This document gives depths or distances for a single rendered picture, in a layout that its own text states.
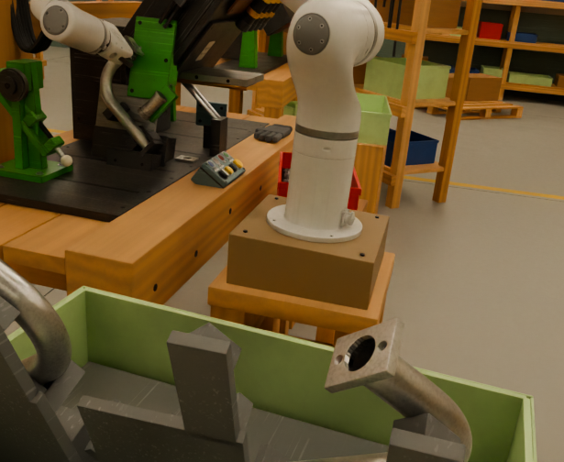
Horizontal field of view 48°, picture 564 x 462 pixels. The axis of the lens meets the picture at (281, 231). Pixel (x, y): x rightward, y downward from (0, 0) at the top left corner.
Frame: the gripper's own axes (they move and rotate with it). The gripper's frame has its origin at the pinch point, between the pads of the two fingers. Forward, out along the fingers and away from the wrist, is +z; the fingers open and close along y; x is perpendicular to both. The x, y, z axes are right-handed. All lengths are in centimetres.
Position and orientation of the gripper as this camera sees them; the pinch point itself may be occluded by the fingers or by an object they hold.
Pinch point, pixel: (127, 49)
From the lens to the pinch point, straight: 175.9
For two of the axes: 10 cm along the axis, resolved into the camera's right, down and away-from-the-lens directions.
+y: -5.7, -8.2, 0.8
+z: 2.4, -0.7, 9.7
